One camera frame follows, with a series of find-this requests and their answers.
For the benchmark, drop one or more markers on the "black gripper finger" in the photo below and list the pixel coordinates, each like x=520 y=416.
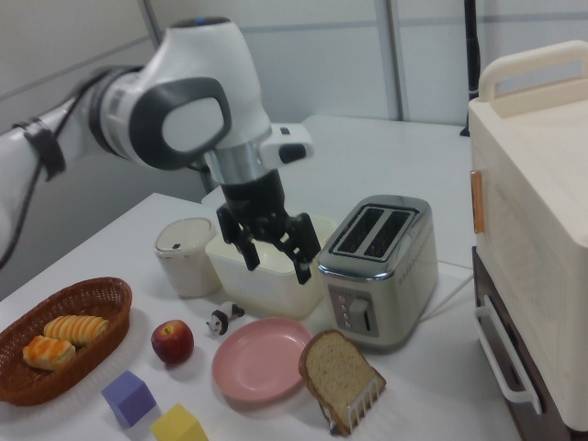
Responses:
x=241 y=239
x=301 y=243

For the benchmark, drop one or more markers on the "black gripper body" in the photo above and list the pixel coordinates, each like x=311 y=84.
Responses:
x=257 y=202

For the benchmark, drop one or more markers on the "brown bread slice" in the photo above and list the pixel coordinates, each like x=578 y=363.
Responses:
x=335 y=367

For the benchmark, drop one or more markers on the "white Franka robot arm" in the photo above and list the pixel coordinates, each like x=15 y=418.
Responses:
x=193 y=69

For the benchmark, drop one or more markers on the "cream and chrome toaster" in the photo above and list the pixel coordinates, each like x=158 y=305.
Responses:
x=413 y=294

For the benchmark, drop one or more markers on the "striped bread roll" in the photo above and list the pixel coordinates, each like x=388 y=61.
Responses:
x=75 y=327

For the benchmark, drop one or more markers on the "orange glazed bread roll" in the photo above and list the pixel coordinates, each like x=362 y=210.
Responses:
x=46 y=351

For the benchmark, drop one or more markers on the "cream open plastic box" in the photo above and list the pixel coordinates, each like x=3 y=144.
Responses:
x=257 y=289

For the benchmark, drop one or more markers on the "small cream lidded bin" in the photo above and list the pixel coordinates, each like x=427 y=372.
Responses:
x=184 y=271

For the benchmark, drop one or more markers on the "small panda figurine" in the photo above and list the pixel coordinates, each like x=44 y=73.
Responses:
x=219 y=321

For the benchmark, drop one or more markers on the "pink plate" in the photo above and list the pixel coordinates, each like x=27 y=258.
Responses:
x=257 y=358

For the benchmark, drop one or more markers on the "red apple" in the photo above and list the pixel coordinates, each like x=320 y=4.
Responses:
x=172 y=344

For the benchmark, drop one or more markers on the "brown wicker basket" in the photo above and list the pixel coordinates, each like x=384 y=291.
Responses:
x=105 y=321

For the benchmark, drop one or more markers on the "metal toast rack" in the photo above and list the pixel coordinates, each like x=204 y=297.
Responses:
x=331 y=427

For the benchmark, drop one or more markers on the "white and brown appliance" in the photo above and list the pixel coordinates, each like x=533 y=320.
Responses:
x=484 y=275

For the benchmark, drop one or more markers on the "purple cube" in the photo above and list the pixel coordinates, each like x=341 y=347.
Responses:
x=131 y=399

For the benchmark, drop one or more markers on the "yellow cube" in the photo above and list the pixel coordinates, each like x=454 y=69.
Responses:
x=177 y=427

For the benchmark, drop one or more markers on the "black camera stand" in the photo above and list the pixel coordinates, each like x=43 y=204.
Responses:
x=471 y=55

